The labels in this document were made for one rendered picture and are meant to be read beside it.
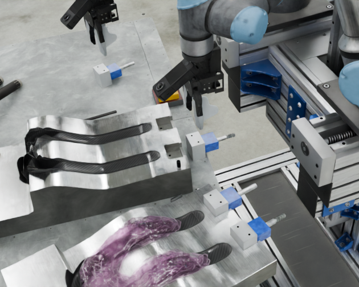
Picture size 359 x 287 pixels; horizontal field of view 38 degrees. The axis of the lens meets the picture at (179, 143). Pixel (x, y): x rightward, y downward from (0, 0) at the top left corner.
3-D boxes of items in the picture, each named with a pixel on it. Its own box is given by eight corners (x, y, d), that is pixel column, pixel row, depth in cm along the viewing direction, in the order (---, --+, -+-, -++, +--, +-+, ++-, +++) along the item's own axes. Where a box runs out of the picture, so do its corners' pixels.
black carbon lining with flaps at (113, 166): (150, 126, 141) (146, 98, 134) (163, 168, 129) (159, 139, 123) (20, 155, 137) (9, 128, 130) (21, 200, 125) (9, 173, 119)
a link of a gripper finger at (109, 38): (122, 52, 157) (114, 22, 153) (105, 58, 155) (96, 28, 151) (119, 50, 160) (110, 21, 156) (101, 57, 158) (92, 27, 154)
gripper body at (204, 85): (224, 94, 126) (224, 52, 118) (190, 103, 124) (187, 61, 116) (212, 76, 131) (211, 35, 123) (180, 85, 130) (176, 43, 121)
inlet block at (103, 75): (131, 66, 174) (129, 52, 170) (138, 73, 171) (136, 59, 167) (96, 81, 170) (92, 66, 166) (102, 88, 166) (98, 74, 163)
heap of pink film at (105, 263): (174, 213, 120) (171, 190, 115) (217, 269, 108) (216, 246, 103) (69, 267, 112) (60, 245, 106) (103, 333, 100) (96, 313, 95)
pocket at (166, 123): (172, 125, 143) (171, 115, 140) (177, 138, 139) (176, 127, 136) (156, 128, 142) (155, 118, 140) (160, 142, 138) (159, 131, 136)
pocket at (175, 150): (182, 152, 135) (181, 141, 132) (187, 165, 131) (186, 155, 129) (165, 155, 134) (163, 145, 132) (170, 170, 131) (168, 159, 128)
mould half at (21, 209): (170, 126, 150) (165, 89, 141) (193, 192, 132) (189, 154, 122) (-6, 165, 145) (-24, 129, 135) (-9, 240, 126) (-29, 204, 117)
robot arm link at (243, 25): (278, -6, 107) (231, -17, 112) (252, 20, 101) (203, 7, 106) (276, 27, 113) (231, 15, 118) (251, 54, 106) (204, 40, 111)
